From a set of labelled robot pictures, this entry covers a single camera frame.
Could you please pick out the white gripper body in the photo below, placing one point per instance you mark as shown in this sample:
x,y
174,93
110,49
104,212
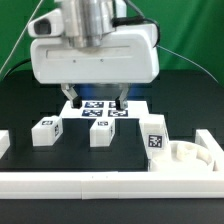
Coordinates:
x,y
126,55

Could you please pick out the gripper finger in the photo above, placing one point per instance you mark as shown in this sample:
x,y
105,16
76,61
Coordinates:
x,y
73,97
121,100

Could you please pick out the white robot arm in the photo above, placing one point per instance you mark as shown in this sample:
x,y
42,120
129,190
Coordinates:
x,y
94,42

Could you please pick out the white marker sheet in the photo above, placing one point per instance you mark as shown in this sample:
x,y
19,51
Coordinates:
x,y
94,109

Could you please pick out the white U-shaped fence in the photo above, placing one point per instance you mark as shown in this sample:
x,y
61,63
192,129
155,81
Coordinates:
x,y
111,185

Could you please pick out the thin grey rod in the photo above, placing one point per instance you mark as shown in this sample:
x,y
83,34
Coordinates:
x,y
20,37

